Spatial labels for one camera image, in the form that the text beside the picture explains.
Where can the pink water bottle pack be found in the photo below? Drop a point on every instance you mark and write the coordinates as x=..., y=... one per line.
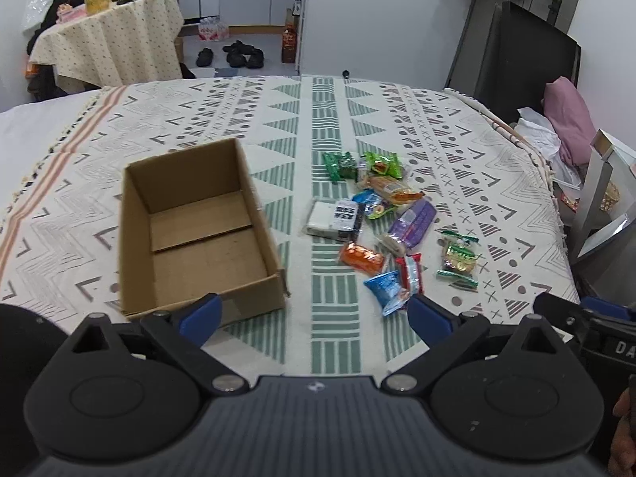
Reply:
x=213, y=29

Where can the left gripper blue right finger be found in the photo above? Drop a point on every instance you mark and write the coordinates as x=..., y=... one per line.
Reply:
x=450, y=340

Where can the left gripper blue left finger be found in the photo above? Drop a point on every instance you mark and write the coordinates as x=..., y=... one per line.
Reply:
x=180, y=336

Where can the patterned bed blanket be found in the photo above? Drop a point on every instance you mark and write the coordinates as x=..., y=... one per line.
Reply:
x=61, y=170

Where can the orange bread packet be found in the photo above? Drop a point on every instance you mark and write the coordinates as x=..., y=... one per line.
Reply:
x=394, y=191

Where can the purple wafer packet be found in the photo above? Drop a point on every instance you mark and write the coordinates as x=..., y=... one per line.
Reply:
x=409, y=228

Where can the white plastic bag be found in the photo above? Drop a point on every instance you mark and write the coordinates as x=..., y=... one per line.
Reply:
x=539, y=132

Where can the green peanut snack packet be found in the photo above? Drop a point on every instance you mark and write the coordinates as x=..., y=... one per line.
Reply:
x=458, y=260

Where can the orange snack packet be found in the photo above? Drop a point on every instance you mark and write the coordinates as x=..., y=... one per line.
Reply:
x=362, y=258

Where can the bright green snack packet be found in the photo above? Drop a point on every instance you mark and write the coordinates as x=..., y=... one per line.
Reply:
x=383, y=165

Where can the black shoes on floor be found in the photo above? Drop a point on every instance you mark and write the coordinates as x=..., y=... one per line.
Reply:
x=239, y=55

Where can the white black snack packet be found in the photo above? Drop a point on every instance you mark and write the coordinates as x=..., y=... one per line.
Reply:
x=338, y=220

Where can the black chair back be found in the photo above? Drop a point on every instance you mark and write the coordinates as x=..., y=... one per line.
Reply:
x=508, y=55

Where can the blue green snack packet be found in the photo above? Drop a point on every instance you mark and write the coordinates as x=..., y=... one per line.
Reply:
x=374, y=206

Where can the dark green snack packet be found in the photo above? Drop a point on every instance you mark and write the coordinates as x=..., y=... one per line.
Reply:
x=340, y=166

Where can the brown cardboard box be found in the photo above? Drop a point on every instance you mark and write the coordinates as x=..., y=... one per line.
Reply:
x=191, y=224

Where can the round table with dotted cloth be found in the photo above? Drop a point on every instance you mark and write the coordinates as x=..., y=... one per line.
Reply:
x=128, y=44

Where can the person's right hand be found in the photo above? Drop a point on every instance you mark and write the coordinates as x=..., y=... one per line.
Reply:
x=623, y=450

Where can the red white snack packet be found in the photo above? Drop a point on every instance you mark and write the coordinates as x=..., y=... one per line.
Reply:
x=409, y=267

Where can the pink cloth pile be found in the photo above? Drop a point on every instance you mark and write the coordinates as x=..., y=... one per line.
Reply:
x=566, y=110

